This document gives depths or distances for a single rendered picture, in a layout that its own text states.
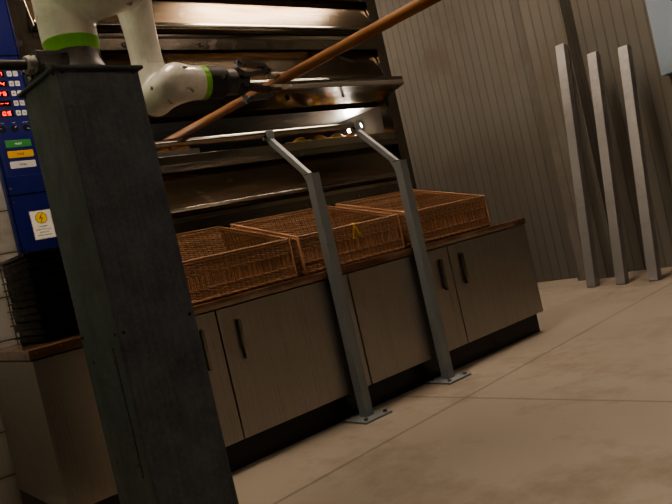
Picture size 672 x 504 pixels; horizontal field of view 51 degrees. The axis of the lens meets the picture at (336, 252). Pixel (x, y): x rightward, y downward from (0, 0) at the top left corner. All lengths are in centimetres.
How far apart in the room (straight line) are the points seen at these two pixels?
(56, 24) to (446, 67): 443
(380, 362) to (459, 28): 356
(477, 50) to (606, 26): 102
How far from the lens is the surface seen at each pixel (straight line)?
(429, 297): 298
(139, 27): 210
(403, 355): 292
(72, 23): 179
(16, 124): 281
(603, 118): 489
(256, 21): 348
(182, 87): 193
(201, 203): 303
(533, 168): 550
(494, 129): 565
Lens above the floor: 71
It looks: 1 degrees down
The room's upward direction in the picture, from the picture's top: 13 degrees counter-clockwise
